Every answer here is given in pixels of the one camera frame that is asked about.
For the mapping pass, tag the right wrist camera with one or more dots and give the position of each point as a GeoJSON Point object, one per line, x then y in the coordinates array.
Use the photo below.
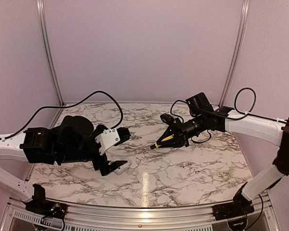
{"type": "Point", "coordinates": [169, 119]}

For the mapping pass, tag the front aluminium rail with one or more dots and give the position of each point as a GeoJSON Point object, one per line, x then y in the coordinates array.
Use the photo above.
{"type": "Point", "coordinates": [81, 217]}

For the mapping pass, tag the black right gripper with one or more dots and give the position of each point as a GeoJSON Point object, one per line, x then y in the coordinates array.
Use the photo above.
{"type": "Point", "coordinates": [173, 129]}

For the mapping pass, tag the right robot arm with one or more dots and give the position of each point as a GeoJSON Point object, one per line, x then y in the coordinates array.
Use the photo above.
{"type": "Point", "coordinates": [228, 119]}

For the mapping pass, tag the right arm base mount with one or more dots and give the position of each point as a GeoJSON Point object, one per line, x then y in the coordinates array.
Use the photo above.
{"type": "Point", "coordinates": [232, 210]}

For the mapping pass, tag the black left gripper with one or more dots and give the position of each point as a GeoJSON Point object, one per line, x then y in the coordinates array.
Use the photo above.
{"type": "Point", "coordinates": [100, 165]}

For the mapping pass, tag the yellow handled screwdriver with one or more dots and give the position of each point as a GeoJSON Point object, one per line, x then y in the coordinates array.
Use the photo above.
{"type": "Point", "coordinates": [163, 143]}

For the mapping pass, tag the aluminium frame post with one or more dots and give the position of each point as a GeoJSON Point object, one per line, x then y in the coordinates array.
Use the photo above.
{"type": "Point", "coordinates": [237, 49]}
{"type": "Point", "coordinates": [48, 52]}

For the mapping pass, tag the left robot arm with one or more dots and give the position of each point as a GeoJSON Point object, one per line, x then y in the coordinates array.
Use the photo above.
{"type": "Point", "coordinates": [74, 140]}

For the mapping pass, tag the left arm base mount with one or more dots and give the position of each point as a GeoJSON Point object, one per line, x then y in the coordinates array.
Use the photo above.
{"type": "Point", "coordinates": [47, 209]}

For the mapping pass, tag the left aluminium frame post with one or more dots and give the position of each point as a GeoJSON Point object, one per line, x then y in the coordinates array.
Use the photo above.
{"type": "Point", "coordinates": [48, 52]}

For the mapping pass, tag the white remote control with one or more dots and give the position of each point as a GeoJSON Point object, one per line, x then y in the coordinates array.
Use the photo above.
{"type": "Point", "coordinates": [121, 169]}

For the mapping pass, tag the right aluminium frame post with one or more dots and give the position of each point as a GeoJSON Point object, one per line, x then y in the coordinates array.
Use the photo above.
{"type": "Point", "coordinates": [237, 49]}

